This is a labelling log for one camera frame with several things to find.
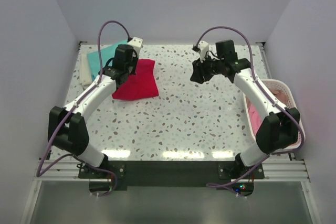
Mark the aluminium frame rail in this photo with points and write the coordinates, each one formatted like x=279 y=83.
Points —
x=268 y=171

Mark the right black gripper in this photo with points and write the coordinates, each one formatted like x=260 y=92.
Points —
x=199 y=72

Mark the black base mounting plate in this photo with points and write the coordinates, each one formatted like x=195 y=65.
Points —
x=120 y=175

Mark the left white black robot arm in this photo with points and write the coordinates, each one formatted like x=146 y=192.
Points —
x=67 y=129

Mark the folded cream t shirt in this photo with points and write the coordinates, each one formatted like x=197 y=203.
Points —
x=85 y=78

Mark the pink t shirt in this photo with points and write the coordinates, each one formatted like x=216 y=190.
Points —
x=253 y=119

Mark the white plastic laundry basket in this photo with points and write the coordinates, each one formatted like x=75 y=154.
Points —
x=276 y=84

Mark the red t shirt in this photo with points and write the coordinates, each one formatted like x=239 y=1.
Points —
x=142 y=85

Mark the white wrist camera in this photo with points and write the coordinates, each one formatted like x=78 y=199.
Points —
x=136 y=43
x=201 y=48

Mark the folded teal t shirt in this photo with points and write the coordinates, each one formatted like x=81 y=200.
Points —
x=106 y=54

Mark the beige t shirt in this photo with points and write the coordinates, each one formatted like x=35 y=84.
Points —
x=280 y=95

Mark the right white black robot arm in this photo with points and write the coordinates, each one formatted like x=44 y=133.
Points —
x=279 y=124

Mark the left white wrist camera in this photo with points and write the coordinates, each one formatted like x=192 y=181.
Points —
x=136 y=43

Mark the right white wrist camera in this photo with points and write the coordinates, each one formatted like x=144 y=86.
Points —
x=201 y=48

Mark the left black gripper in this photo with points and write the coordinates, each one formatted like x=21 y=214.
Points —
x=135 y=59

